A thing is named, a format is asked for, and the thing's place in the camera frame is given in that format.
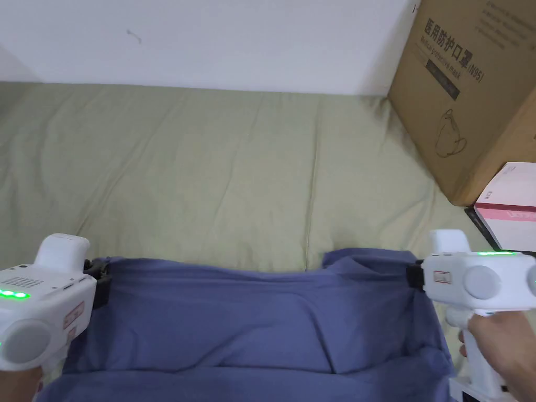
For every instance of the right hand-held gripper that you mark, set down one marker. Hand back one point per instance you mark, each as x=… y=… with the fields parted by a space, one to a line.
x=477 y=280

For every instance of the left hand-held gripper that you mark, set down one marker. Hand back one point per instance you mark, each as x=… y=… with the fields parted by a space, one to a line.
x=46 y=305

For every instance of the dark blue shirt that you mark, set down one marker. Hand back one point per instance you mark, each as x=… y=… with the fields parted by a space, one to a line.
x=251 y=326

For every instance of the person's right hand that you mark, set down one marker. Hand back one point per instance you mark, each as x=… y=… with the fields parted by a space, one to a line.
x=506 y=351

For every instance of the person's left hand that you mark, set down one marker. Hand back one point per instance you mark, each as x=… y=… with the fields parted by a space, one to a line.
x=21 y=387

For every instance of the white and pink box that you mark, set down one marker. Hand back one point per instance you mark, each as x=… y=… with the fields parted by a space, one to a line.
x=513 y=209

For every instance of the bed with pale green sheet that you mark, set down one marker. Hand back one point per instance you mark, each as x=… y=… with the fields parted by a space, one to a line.
x=188 y=167

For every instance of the large brown printed carton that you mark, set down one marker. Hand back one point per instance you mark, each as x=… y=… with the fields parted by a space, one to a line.
x=473 y=96

